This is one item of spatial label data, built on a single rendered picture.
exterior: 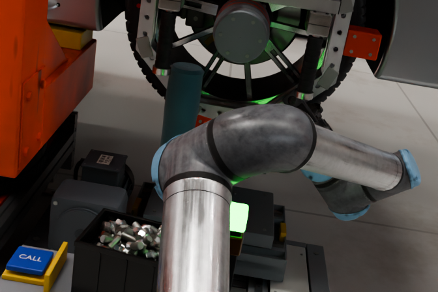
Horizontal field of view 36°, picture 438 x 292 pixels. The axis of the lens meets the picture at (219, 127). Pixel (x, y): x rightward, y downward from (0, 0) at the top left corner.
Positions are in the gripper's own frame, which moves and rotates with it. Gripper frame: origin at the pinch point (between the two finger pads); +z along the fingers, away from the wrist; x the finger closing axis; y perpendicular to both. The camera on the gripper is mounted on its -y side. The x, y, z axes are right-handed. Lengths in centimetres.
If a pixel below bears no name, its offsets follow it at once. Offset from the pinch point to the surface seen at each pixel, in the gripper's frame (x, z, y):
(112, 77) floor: -110, 191, -20
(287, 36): 5.8, 12.8, -16.8
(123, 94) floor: -102, 165, -11
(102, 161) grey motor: -52, -15, -23
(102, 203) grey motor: -51, -32, -17
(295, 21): 10.0, 12.8, -18.9
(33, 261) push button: -48, -73, -26
